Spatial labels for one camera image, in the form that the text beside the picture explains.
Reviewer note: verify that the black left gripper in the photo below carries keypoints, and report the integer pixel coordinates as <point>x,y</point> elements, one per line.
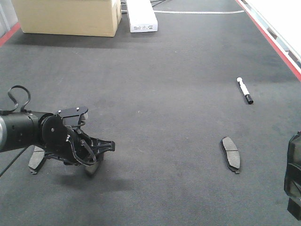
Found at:
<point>71,145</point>

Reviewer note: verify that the grey brake pad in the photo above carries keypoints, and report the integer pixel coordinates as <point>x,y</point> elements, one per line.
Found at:
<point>91,170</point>
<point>37,160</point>
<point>232,155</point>

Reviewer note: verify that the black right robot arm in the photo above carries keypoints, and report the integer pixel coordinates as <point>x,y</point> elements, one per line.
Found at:
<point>292,181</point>

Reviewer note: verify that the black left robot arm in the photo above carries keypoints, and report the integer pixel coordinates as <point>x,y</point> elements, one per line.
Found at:
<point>21,130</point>

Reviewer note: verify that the tan cardboard box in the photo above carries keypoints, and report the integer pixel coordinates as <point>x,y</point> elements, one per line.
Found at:
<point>69,17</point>

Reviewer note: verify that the white long cardboard box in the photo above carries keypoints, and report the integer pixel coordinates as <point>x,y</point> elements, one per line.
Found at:
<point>141,16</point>

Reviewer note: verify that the white black marker pen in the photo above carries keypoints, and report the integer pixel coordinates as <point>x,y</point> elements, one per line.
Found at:
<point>245,91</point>

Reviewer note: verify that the grey camera on left wrist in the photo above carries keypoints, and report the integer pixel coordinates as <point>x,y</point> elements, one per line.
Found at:
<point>73,117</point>

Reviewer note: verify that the white conveyor side rail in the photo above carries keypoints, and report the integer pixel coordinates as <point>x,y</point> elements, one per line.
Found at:
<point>280,23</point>

